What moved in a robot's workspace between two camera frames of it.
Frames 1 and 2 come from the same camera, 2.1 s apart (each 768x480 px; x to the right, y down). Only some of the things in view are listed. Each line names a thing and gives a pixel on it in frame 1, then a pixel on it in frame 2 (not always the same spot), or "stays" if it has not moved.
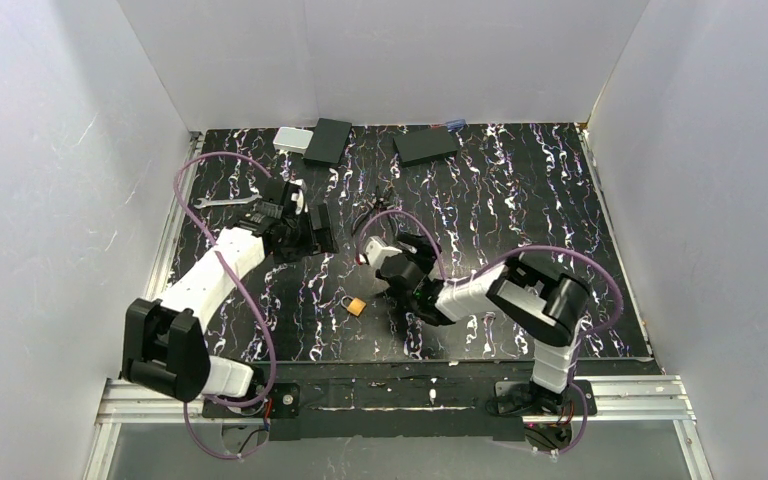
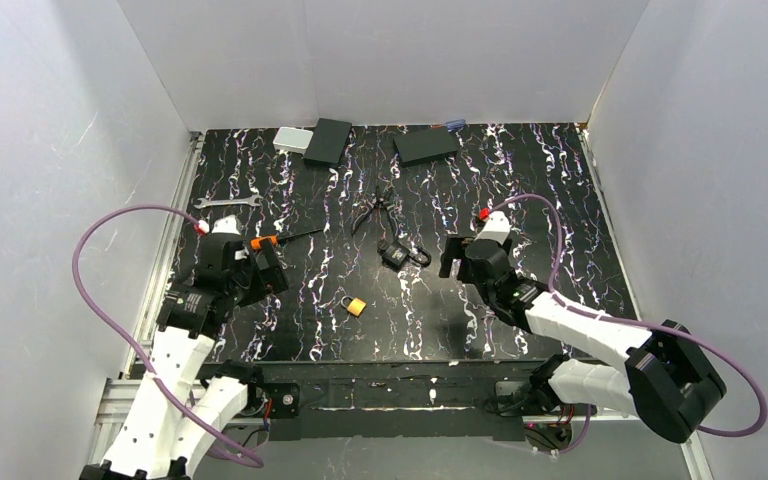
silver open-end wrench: (205, 202) stays
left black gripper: (302, 225) -> (251, 266)
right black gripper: (409, 258) -> (460, 263)
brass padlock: (355, 307) stays
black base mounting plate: (390, 402) stays
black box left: (327, 144) stays
